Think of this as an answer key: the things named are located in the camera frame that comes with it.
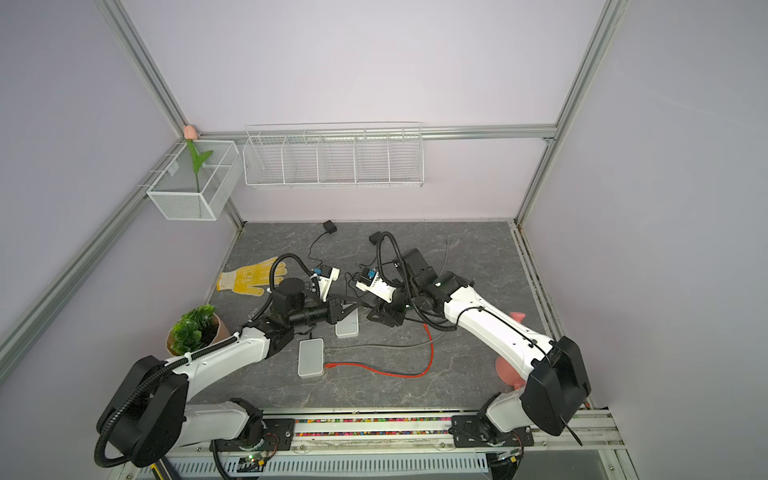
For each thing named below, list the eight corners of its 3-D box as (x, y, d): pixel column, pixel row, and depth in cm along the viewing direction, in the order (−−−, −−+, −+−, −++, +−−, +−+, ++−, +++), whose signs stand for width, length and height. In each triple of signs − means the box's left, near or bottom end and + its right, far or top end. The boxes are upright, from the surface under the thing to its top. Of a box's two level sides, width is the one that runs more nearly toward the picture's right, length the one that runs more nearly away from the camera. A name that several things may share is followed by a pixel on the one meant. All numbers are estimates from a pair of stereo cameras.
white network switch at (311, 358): (299, 379, 84) (296, 377, 82) (301, 344, 91) (298, 340, 89) (323, 376, 85) (321, 373, 83) (323, 340, 92) (321, 337, 90)
